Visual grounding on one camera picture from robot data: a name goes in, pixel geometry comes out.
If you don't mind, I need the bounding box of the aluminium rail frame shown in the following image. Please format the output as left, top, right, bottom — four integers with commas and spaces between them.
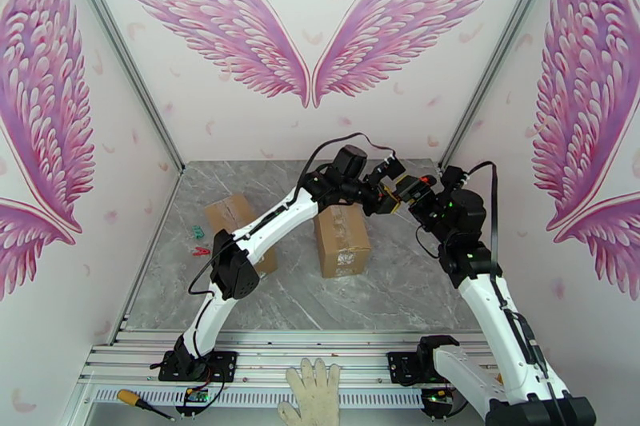
77, 328, 551, 408

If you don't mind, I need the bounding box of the yellow handled screwdriver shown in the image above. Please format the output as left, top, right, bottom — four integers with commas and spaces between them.
117, 389, 177, 422

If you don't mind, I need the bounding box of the aluminium corner post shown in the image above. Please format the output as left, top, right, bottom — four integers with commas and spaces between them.
54, 0, 186, 174
438, 0, 572, 174

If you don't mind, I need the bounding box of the green circuit board on plate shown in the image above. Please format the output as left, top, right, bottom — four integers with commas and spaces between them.
175, 385, 217, 418
419, 385, 469, 420

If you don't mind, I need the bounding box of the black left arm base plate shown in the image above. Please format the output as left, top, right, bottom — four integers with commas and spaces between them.
158, 350, 238, 383

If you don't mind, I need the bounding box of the taped brown cardboard box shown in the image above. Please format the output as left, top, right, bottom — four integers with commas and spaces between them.
203, 193, 279, 276

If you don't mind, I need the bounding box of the white knitted work glove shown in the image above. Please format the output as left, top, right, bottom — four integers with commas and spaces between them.
277, 358, 342, 426

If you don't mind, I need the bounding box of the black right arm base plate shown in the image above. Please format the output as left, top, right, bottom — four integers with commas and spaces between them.
387, 351, 426, 386

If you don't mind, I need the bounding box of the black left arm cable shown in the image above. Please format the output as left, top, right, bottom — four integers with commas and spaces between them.
187, 131, 391, 296

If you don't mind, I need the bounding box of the cardboard box with plush dog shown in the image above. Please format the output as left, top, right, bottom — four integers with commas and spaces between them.
313, 203, 373, 280

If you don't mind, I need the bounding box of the white perforated cable tray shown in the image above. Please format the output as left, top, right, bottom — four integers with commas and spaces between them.
92, 388, 426, 407

